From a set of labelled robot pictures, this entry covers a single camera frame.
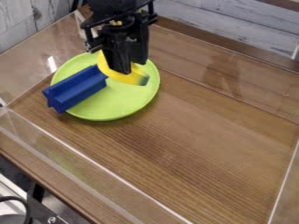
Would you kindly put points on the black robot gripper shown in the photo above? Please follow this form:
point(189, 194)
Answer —
point(135, 15)

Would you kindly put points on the yellow toy banana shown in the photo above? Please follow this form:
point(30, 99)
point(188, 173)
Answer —
point(137, 76)

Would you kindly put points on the green plastic plate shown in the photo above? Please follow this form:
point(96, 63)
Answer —
point(119, 99)

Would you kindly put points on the blue plastic block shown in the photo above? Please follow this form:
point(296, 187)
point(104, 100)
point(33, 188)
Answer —
point(72, 90)

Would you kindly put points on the clear acrylic corner bracket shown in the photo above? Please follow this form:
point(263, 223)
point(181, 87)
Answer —
point(80, 19)

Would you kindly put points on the clear acrylic front wall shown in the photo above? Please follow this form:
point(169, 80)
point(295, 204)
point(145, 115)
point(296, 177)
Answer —
point(89, 188)

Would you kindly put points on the black metal mount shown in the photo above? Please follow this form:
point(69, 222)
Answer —
point(41, 215)

